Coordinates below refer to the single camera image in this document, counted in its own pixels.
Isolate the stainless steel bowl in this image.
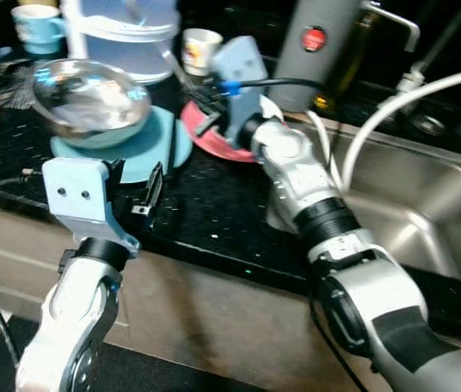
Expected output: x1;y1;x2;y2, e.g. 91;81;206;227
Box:
32;59;152;140

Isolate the grey kitchen base cabinet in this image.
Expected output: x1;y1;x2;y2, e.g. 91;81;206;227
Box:
0;204;461;392

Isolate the pink plate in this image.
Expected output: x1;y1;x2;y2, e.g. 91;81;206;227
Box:
180;98;284;164

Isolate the light blue plate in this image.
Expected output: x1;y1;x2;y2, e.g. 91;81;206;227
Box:
49;105;194;185

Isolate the white printed mug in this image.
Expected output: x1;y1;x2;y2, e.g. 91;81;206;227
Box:
181;29;224;77

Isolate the white translucent food container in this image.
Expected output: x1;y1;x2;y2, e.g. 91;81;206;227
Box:
60;0;182;40
71;29;178;85

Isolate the grey thermos bottle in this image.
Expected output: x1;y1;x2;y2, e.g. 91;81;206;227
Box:
283;0;361;114

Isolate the dark oil bottle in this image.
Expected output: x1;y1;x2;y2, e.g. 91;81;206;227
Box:
312;8;378;114

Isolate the light blue mug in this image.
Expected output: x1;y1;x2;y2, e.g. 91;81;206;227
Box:
11;4;68;56

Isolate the stainless steel sink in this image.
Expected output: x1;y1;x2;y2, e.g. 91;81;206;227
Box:
267;114;461;287

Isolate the metal sink strainer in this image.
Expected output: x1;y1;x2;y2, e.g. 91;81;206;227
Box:
410;113;447;138

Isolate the chrome tap pipe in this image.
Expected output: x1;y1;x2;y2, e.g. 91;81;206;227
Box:
397;0;461;92

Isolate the chrome faucet spout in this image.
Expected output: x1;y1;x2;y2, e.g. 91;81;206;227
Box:
359;0;421;54

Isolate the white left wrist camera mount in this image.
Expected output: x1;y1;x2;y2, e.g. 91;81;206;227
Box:
42;158;141;258

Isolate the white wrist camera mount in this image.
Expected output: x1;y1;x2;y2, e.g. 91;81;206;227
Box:
42;158;141;258
208;36;269;141

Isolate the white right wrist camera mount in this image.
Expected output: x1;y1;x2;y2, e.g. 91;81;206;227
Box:
208;36;269;141

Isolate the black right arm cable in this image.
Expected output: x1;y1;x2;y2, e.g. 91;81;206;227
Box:
218;76;329;107

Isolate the thin white hose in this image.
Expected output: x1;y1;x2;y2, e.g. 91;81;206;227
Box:
305;110;341;193

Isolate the thick white tap hose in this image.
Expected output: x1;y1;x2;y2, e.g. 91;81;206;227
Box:
340;65;461;193

